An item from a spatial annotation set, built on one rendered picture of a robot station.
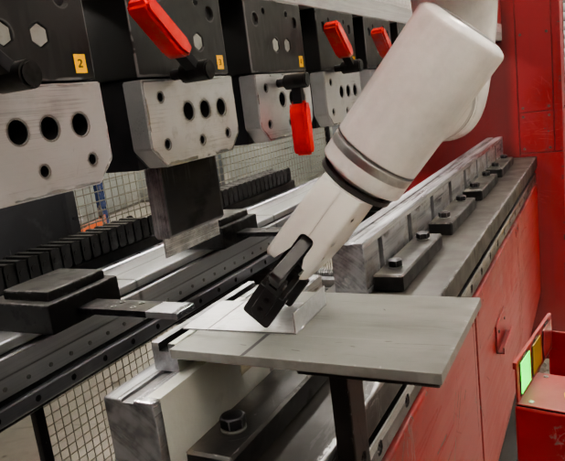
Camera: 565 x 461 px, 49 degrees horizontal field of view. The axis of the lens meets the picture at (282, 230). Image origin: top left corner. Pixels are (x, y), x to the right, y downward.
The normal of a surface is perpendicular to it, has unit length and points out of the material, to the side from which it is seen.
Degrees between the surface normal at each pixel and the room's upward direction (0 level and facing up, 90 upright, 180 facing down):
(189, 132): 90
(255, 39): 90
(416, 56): 80
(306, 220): 88
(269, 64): 90
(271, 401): 0
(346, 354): 0
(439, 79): 101
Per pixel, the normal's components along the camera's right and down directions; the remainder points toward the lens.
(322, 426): -0.12, -0.97
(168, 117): 0.89, -0.01
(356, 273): -0.44, 0.24
